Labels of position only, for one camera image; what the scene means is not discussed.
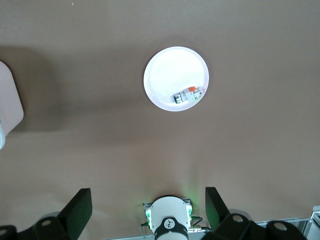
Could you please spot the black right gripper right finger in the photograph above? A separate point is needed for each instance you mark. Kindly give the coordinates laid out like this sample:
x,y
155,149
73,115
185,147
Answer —
x,y
220,215

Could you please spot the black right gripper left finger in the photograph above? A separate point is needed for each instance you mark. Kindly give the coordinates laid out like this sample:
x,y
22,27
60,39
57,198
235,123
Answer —
x,y
75,215

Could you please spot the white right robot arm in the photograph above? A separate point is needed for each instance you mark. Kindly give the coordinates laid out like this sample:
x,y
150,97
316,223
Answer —
x,y
167,210

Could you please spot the white lidded box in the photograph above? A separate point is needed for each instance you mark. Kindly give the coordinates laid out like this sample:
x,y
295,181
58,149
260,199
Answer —
x,y
10,100

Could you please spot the white green push-button switch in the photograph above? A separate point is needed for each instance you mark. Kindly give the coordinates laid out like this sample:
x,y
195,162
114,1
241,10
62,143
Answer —
x,y
187,95

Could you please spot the pink round plate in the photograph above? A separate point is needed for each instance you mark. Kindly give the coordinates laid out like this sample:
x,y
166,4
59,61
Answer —
x,y
170,72

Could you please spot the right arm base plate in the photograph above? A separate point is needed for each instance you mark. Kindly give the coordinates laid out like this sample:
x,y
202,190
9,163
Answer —
x,y
147,204

